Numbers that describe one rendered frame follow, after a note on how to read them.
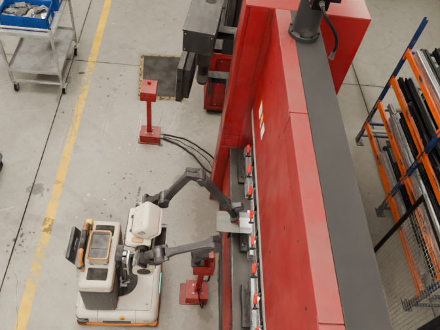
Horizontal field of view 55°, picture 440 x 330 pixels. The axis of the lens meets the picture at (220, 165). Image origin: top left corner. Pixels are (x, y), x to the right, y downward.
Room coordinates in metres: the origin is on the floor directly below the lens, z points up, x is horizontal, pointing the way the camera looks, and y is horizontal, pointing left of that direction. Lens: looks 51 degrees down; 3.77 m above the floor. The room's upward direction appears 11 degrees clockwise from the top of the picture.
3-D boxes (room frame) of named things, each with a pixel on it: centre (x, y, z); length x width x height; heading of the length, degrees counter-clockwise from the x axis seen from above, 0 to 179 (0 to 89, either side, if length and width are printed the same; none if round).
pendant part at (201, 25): (2.88, 0.35, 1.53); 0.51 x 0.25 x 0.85; 1
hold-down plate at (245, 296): (1.10, -0.37, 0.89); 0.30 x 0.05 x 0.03; 9
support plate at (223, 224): (1.69, -0.19, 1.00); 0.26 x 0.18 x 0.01; 99
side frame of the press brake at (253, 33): (2.70, -0.36, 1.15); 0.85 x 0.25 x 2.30; 99
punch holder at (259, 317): (0.94, -0.45, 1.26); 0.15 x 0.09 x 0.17; 9
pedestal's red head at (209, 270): (1.46, -0.02, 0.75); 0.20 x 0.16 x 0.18; 10
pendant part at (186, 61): (2.83, 0.43, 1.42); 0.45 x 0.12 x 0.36; 1
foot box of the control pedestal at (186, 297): (1.46, 0.01, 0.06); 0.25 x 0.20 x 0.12; 100
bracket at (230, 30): (2.95, 0.13, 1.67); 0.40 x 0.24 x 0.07; 9
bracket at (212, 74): (2.95, 0.13, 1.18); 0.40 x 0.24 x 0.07; 9
